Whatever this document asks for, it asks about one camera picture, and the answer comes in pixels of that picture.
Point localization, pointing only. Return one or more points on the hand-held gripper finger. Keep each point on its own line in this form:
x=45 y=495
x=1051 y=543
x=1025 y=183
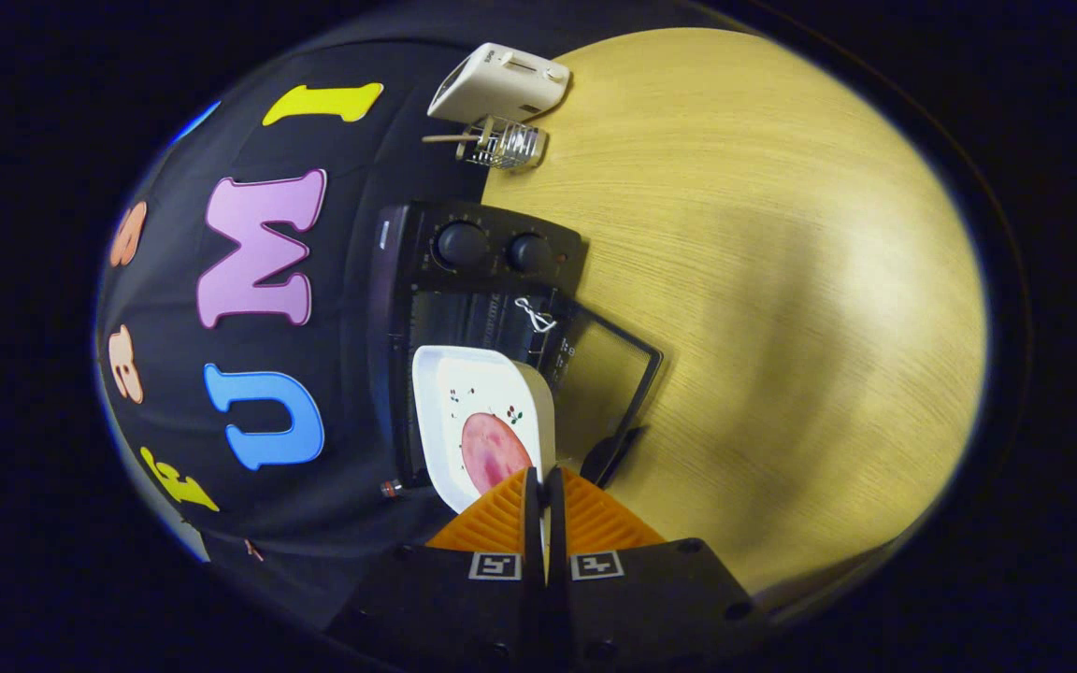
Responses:
x=555 y=533
x=534 y=533

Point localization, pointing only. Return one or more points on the pink ham slice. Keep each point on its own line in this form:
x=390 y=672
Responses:
x=492 y=449

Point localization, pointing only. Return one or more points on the white square plate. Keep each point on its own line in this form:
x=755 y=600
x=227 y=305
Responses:
x=464 y=383

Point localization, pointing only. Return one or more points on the black toaster oven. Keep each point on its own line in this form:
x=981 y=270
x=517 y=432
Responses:
x=492 y=248

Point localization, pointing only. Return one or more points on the white bread toaster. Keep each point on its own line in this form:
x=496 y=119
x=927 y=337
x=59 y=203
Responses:
x=501 y=84

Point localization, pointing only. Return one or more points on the clear plastic bottle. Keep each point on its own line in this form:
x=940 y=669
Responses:
x=392 y=489

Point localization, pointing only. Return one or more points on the pink cloth clip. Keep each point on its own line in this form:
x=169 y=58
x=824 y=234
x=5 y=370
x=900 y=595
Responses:
x=254 y=550

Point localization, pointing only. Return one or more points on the black backdrop cloth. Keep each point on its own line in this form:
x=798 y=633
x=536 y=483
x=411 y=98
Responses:
x=351 y=280

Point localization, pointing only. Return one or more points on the clear glass holder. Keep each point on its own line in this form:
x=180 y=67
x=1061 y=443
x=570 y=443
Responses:
x=510 y=145

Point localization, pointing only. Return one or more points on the wooden stick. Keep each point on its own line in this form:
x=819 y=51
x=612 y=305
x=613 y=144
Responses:
x=450 y=138

